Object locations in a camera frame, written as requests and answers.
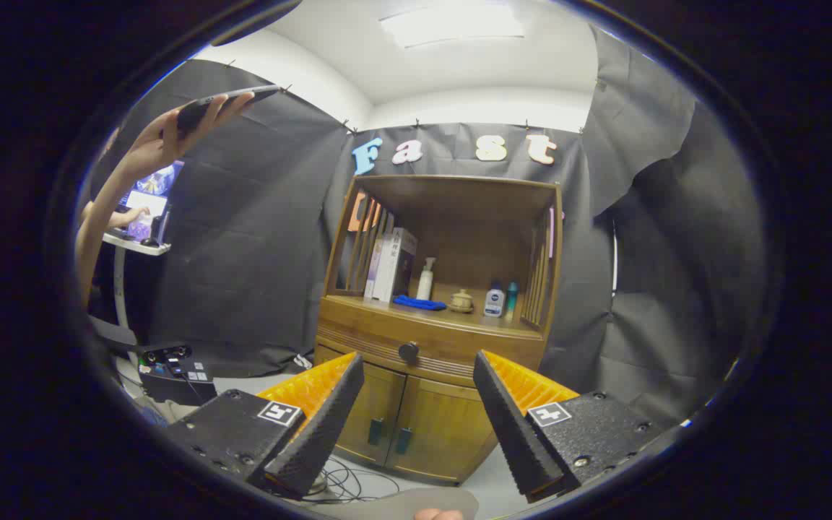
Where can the wooden countertop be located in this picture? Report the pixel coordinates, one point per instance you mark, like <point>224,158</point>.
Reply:
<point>445,318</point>

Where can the beige lidded teacup with saucer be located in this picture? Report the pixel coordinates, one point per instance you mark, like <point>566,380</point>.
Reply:
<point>461,300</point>

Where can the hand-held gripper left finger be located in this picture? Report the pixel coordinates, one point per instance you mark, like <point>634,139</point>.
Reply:
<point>322,426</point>

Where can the teal bottle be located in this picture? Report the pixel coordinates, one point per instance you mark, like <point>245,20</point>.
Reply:
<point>511,296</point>

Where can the dark phone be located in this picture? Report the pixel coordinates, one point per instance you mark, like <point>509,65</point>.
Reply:
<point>228,101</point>

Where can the white stand table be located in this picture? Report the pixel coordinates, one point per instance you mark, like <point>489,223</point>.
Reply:
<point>134,244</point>

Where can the blue cloth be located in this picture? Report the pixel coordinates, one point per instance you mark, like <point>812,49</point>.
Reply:
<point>419,302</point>

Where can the black device box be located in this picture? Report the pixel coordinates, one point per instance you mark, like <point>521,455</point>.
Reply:
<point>178,386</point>

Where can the wooden cabinet door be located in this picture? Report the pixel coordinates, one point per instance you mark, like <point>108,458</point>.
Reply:
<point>438,426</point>
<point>380,404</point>

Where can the white pump bottle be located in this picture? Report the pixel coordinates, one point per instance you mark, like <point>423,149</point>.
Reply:
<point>425,285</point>

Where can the wooden cabinet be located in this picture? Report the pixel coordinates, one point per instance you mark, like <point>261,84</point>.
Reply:
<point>459,224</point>

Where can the white spine grey cover book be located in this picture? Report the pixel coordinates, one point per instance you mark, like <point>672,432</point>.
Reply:
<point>401,263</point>

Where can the ceiling light panel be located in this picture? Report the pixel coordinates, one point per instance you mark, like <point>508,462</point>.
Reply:
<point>452,25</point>

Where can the white lotion bottle blue cap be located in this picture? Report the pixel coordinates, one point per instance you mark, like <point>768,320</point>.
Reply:
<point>494,303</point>

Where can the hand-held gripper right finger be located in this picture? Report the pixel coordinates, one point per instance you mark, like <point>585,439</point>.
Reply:
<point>513,426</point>

